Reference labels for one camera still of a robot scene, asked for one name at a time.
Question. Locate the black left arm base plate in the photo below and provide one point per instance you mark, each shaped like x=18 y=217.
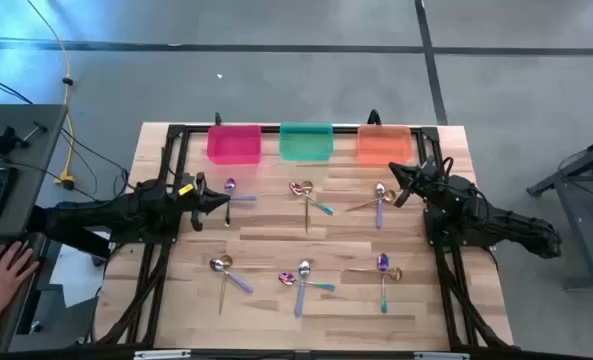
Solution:
x=141 y=237

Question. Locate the grey desk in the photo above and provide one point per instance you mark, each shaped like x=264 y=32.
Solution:
x=26 y=170

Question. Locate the orange plastic bin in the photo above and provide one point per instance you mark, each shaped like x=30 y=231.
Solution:
x=383 y=145

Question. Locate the long black floor tape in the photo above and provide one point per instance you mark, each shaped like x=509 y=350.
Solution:
x=226 y=48

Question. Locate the small black table clamp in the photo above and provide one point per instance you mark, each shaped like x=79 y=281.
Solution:
x=218 y=120

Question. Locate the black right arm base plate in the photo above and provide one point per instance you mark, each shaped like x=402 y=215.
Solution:
x=433 y=225

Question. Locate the person's hand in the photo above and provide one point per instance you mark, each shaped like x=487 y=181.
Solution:
x=3 y=280

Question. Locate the black clamp tool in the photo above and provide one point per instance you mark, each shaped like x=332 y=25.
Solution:
x=3 y=140

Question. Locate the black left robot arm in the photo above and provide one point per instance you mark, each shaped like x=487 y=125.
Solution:
x=126 y=210

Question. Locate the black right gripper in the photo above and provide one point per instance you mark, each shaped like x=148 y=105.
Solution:
x=433 y=182

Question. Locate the grey side stand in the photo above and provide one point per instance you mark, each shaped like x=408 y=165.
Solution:
x=573 y=220

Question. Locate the pink plastic bin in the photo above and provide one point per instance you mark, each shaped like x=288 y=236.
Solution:
x=233 y=145

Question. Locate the silver edge bracket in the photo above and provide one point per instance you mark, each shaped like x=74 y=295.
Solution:
x=441 y=356
x=161 y=354

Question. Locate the short black floor tape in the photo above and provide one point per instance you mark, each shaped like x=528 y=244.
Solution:
x=428 y=50

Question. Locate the yellow tape label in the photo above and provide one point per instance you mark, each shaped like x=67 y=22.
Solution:
x=186 y=189

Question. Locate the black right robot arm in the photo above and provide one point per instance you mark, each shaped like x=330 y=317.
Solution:
x=501 y=220

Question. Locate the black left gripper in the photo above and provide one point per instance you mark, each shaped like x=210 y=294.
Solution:
x=198 y=205

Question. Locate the gold spoon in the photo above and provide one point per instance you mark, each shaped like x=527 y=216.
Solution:
x=227 y=260
x=308 y=186
x=389 y=196
x=396 y=274

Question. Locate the teal plastic bin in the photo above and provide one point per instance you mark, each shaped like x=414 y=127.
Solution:
x=306 y=142

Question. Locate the large black table clamp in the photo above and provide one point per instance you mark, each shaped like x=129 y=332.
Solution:
x=374 y=119

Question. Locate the black desk leg beam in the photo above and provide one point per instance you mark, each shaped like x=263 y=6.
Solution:
x=86 y=247

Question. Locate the white paper sheet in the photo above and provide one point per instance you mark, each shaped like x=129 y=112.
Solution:
x=76 y=275

